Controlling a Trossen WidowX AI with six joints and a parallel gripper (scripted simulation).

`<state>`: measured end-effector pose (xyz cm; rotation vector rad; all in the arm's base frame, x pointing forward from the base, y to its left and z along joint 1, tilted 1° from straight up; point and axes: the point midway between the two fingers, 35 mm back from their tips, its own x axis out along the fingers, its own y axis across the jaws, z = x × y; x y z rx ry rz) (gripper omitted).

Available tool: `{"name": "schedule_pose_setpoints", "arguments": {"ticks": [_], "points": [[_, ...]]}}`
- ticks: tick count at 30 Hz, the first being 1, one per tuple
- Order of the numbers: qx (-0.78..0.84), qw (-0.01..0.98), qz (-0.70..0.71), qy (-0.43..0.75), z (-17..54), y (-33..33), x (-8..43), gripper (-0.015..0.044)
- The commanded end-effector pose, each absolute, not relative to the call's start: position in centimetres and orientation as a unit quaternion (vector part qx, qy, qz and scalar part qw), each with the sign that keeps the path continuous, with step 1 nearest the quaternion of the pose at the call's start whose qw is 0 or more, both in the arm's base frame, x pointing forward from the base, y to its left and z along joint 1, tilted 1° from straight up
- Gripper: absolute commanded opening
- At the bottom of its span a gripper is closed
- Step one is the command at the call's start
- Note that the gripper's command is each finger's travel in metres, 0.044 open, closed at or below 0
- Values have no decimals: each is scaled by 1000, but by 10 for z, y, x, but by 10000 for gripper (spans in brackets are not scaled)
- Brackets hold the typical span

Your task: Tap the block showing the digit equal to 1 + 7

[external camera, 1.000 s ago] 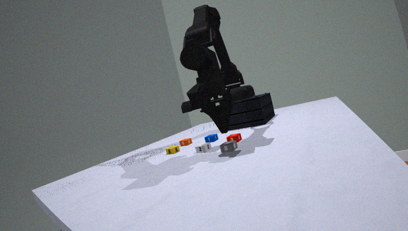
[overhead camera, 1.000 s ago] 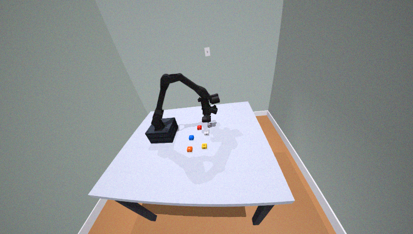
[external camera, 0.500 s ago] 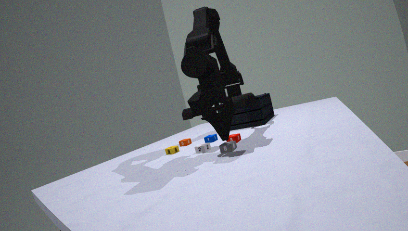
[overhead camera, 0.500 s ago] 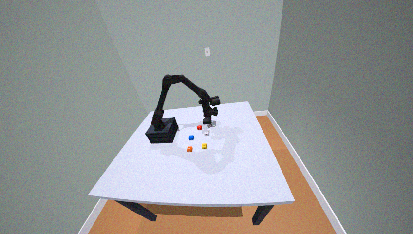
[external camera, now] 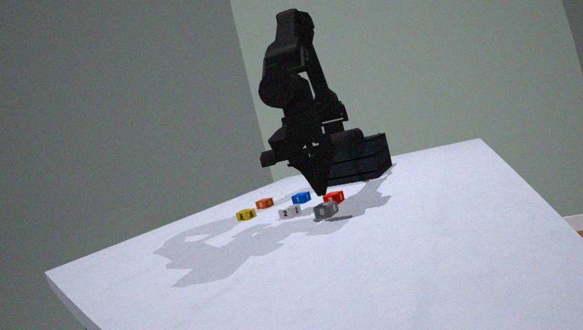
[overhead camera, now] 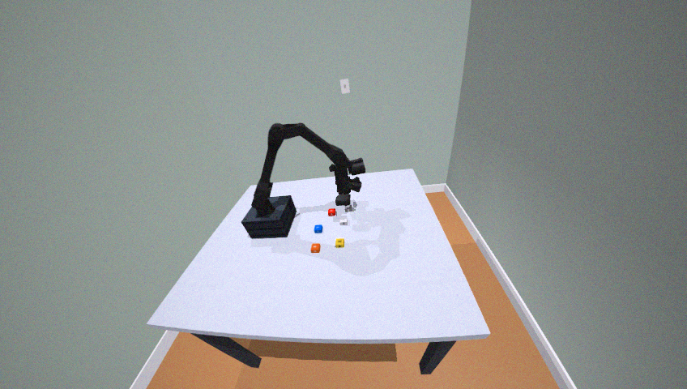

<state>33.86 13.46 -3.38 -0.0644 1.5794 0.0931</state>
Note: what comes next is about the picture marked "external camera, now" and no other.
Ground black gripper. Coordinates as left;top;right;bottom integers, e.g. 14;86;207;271
260;105;365;196

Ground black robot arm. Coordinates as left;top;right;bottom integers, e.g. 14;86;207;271
258;8;349;158

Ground red block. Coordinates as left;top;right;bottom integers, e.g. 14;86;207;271
322;190;344;204

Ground blue block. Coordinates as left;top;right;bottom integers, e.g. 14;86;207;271
291;192;311;204

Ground yellow block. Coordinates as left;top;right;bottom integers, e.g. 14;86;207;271
236;208;256;221

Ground orange block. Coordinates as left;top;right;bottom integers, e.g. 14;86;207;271
255;198;274;210

